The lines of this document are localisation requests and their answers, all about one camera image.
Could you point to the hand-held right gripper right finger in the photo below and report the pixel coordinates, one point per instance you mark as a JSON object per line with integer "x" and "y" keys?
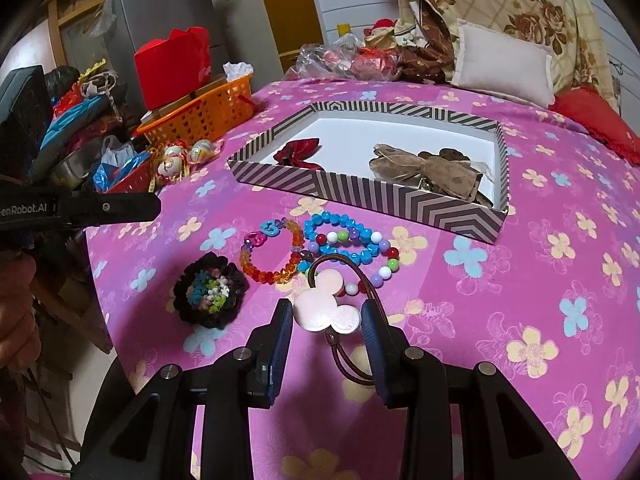
{"x": 372, "y": 350}

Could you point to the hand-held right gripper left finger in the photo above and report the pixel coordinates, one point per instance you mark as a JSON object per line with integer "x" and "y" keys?
{"x": 283, "y": 345}

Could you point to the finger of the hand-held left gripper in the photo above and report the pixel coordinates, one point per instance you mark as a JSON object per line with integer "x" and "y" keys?
{"x": 107, "y": 207}

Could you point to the black crocheted flower scrunchie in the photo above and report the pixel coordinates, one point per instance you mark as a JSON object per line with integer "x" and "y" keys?
{"x": 210, "y": 292}

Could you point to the striped cardboard box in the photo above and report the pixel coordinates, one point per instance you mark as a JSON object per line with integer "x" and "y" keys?
{"x": 410, "y": 210}

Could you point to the person's left hand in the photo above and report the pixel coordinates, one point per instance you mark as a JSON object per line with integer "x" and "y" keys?
{"x": 17, "y": 310}

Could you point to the blue plastic bag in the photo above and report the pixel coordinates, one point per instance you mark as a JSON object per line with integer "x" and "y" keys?
{"x": 117, "y": 172}

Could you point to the egg-shaped ornament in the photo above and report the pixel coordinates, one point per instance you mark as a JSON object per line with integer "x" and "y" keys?
{"x": 172, "y": 160}
{"x": 204, "y": 150}

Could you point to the pink floral bedsheet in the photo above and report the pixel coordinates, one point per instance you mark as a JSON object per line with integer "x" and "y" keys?
{"x": 500, "y": 335}

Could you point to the orange plastic basket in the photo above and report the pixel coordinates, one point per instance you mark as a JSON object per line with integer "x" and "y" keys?
{"x": 200, "y": 117}

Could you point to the red gift bag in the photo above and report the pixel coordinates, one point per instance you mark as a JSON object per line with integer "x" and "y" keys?
{"x": 170, "y": 70}

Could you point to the grey refrigerator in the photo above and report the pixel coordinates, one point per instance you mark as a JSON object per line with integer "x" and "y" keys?
{"x": 165, "y": 5}

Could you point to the white tissue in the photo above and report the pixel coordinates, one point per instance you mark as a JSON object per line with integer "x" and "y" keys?
{"x": 236, "y": 71}

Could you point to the brown organza hair bow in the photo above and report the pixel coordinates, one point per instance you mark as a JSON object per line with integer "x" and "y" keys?
{"x": 425, "y": 170}

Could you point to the red satin hair bow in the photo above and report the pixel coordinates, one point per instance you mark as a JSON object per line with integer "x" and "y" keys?
{"x": 297, "y": 152}

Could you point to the clear plastic bag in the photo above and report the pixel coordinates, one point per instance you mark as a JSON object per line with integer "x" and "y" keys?
{"x": 325, "y": 62}

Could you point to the yellow wooden door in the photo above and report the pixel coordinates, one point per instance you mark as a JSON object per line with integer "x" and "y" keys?
{"x": 292, "y": 5}

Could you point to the yellow bottle cap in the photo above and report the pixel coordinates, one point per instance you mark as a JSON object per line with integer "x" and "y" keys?
{"x": 343, "y": 29}

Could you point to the white pillow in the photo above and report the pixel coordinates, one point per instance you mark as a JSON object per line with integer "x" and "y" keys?
{"x": 500, "y": 67}

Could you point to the brown patterned quilt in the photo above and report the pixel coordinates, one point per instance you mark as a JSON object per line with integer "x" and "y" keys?
{"x": 427, "y": 40}

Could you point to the red santa plush toy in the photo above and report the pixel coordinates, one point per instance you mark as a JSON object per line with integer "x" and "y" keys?
{"x": 382, "y": 27}

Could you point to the red cushion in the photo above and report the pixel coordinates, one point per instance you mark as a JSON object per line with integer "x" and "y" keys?
{"x": 600, "y": 120}

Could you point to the beige floral quilt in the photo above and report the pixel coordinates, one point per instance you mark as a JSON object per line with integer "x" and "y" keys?
{"x": 530, "y": 5}

